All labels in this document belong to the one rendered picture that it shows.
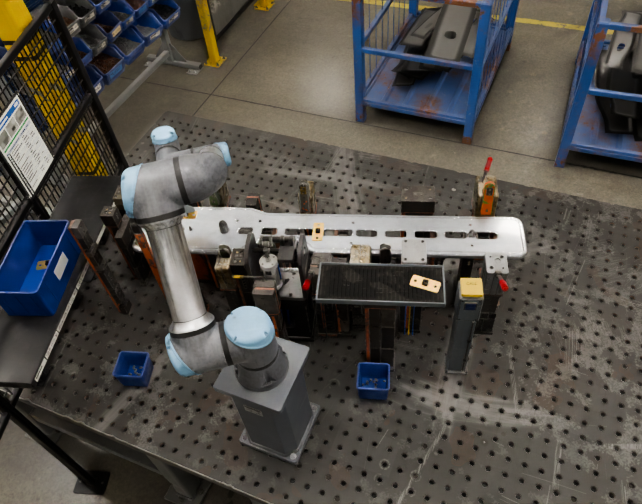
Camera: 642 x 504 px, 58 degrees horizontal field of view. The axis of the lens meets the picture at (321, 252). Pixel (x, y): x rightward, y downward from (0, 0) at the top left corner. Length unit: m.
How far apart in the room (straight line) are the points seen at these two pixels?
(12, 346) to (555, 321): 1.83
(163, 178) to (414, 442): 1.15
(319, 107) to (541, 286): 2.43
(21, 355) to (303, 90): 3.04
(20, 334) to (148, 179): 0.87
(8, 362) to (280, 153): 1.51
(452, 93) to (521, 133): 0.52
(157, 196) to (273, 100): 3.09
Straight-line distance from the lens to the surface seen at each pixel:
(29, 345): 2.05
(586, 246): 2.53
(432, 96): 4.06
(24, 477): 3.09
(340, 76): 4.58
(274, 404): 1.60
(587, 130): 3.96
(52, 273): 2.06
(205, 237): 2.12
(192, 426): 2.08
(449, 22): 4.16
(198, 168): 1.38
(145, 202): 1.39
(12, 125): 2.24
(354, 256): 1.87
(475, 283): 1.73
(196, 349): 1.47
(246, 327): 1.46
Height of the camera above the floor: 2.53
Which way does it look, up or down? 50 degrees down
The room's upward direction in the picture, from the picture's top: 7 degrees counter-clockwise
